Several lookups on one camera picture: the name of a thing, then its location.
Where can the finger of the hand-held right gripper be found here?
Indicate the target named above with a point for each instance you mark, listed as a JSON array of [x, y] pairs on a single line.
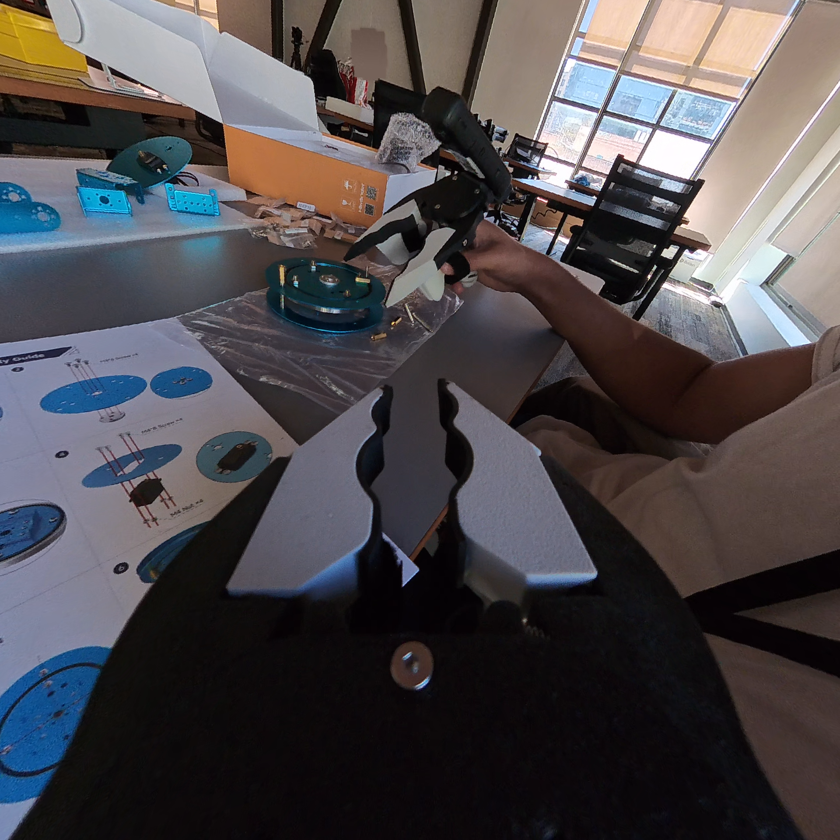
[[420, 275], [400, 215]]

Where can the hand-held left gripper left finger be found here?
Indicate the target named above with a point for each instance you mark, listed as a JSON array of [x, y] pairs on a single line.
[[315, 518]]

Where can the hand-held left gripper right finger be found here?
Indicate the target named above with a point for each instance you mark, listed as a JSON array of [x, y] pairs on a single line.
[[518, 518]]

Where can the blue round rotating base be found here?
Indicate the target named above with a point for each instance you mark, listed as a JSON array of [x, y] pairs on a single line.
[[328, 298]]

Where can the person's right forearm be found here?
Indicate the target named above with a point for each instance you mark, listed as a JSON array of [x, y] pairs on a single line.
[[623, 354]]

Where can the wooden desk by window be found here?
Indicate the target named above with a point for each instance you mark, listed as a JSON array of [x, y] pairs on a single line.
[[558, 193]]

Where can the person's right hand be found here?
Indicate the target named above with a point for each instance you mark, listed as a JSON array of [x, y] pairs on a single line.
[[505, 262]]

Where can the bubble wrap bundle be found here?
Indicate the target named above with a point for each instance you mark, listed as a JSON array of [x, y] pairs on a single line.
[[400, 141]]

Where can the pile of small hardware bags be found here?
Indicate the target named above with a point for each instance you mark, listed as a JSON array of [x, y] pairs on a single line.
[[302, 223]]

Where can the orange cardboard box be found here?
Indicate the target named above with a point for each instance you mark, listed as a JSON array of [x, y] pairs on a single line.
[[295, 164]]

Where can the black padded office chair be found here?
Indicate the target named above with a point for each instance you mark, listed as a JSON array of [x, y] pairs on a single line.
[[394, 98]]

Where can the clear plastic bag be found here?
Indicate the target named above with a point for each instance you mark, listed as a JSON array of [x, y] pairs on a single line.
[[295, 367]]

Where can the teal round plate with servo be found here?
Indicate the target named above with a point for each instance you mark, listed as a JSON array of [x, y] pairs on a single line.
[[170, 152]]

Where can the white assembly guide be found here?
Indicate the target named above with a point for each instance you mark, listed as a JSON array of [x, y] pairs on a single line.
[[65, 446]]

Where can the white foam sheet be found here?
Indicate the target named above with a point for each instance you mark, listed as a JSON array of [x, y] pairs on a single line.
[[131, 226]]

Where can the long wooden table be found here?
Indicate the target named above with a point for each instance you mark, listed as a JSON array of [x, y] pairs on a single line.
[[98, 95]]

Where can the yellow plastic bins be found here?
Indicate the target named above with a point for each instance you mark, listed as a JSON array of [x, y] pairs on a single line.
[[33, 39]]

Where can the blue perforated U bracket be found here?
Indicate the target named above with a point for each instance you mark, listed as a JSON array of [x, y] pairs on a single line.
[[190, 198]]

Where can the dark teal bracket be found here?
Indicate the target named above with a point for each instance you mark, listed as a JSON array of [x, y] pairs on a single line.
[[108, 178]]

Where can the large blue U bracket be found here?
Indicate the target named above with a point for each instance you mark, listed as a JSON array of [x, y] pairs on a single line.
[[13, 194], [29, 218]]

